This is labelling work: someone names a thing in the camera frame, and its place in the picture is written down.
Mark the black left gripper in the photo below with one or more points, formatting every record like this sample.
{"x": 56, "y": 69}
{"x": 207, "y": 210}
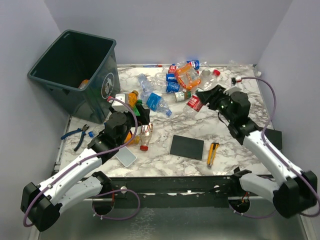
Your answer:
{"x": 144, "y": 118}

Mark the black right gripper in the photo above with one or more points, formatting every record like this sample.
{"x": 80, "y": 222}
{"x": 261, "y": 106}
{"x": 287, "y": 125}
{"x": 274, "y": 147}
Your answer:
{"x": 210, "y": 96}

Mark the red cap clear bottle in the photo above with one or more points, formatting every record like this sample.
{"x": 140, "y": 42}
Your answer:
{"x": 146, "y": 133}

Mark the red label clear bottle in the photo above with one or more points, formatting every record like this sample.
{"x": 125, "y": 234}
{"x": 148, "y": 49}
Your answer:
{"x": 192, "y": 107}

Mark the crushed orange label bottle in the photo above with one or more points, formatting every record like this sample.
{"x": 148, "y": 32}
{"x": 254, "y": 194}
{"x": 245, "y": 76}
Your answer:
{"x": 83, "y": 84}

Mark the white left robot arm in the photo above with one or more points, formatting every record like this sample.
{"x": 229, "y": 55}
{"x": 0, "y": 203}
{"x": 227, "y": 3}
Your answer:
{"x": 43, "y": 203}

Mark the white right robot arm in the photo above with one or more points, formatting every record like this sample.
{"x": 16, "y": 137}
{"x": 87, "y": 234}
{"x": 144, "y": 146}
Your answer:
{"x": 293, "y": 190}

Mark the dark green plastic bin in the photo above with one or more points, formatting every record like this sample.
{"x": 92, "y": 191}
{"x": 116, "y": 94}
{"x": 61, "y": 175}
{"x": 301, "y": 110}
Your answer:
{"x": 73, "y": 57}

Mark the green plastic bottle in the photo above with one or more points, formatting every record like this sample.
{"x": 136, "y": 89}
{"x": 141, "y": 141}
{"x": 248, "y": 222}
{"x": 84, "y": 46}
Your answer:
{"x": 137, "y": 107}

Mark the orange juice bottle lying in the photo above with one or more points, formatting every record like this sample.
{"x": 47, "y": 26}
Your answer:
{"x": 134, "y": 141}

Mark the small orange juice bottle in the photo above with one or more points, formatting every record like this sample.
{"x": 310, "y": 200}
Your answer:
{"x": 132, "y": 98}

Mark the clear crushed water bottle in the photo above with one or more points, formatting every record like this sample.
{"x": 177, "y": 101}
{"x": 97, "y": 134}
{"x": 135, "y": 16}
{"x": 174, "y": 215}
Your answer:
{"x": 146, "y": 86}

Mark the big orange bottle at back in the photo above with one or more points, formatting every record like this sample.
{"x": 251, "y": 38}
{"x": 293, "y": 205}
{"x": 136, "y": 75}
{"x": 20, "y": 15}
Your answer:
{"x": 187, "y": 77}

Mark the pepsi bottle at back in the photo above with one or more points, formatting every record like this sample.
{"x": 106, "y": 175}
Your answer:
{"x": 196, "y": 64}

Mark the pepsi bottle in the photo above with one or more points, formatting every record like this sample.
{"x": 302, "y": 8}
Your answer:
{"x": 196, "y": 64}
{"x": 162, "y": 78}

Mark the blue label bottle middle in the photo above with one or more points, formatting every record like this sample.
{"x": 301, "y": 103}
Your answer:
{"x": 173, "y": 87}

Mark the white grey rectangular case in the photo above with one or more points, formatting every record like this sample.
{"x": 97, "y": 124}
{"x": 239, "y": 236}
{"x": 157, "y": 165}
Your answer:
{"x": 125, "y": 156}

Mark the pepsi bottle upper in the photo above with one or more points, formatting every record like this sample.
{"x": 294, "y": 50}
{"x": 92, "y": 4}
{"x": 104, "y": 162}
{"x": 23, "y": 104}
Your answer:
{"x": 162, "y": 78}

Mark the red label bottle at back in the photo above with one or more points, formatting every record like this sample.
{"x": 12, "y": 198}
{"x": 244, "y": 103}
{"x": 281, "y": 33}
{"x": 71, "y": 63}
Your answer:
{"x": 170, "y": 69}

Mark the blue label bottle left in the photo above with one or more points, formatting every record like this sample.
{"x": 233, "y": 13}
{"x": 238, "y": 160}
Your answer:
{"x": 95, "y": 132}

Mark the yellow utility knife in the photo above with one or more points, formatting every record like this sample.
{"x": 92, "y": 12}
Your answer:
{"x": 212, "y": 154}

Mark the black rectangular box centre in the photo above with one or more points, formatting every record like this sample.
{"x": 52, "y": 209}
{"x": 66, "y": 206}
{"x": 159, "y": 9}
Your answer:
{"x": 187, "y": 147}

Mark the black box right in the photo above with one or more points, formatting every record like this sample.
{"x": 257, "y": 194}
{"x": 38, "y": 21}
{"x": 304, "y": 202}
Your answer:
{"x": 275, "y": 137}

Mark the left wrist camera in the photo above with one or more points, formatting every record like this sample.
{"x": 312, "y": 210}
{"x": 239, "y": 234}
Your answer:
{"x": 117, "y": 106}

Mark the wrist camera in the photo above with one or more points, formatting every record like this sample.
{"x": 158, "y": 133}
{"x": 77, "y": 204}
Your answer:
{"x": 235, "y": 86}
{"x": 117, "y": 106}

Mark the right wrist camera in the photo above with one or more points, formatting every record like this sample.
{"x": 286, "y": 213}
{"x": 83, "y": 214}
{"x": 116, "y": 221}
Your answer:
{"x": 235, "y": 86}

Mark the blue handled pliers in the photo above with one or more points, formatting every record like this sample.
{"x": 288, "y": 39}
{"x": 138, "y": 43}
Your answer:
{"x": 82, "y": 136}

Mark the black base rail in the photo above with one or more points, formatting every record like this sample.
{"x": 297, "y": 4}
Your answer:
{"x": 170, "y": 192}

